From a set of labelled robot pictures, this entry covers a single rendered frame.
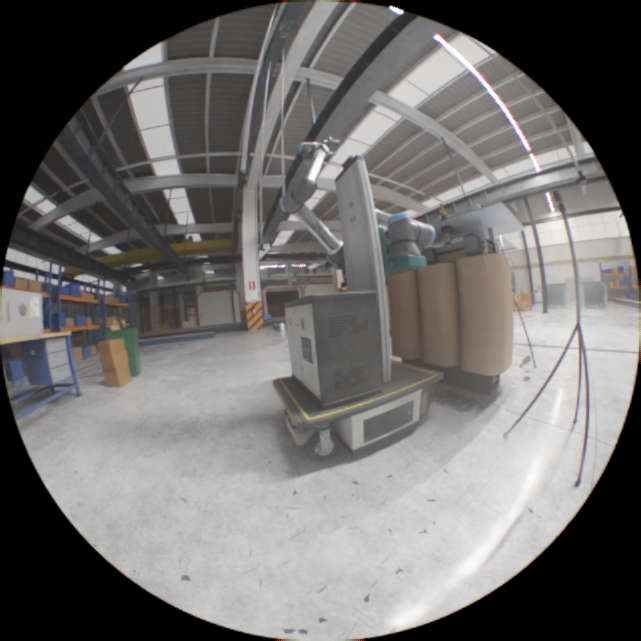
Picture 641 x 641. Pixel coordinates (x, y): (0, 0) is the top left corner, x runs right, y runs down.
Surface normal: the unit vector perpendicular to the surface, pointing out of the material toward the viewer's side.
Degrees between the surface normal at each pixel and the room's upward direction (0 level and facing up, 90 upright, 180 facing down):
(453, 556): 0
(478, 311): 90
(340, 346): 90
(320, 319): 90
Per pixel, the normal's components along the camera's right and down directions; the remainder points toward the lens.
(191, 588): -0.09, -0.99
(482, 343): -0.91, 0.11
